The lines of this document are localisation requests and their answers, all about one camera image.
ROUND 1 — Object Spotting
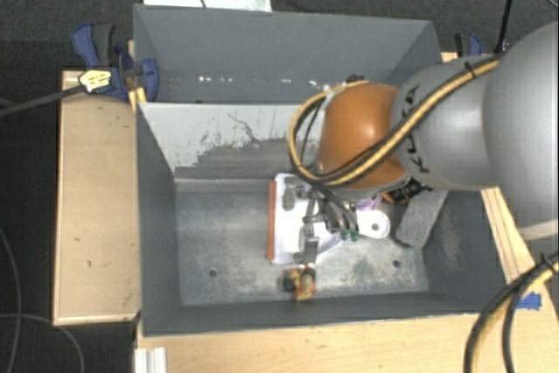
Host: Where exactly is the white flat box, red-brown edge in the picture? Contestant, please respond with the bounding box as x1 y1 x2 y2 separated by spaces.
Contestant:
265 172 347 266

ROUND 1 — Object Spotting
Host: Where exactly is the pale wood board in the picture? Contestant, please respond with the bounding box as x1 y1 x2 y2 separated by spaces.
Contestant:
52 68 143 327

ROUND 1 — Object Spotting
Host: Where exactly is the grey foam block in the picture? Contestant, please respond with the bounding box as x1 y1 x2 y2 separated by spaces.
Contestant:
394 187 449 249

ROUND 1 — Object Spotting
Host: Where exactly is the grey metal bin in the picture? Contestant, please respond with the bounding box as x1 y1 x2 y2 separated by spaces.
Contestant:
132 3 510 337

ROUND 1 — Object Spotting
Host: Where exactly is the black cylinder on white bracket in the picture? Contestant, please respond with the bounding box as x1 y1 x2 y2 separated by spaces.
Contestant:
355 181 427 240

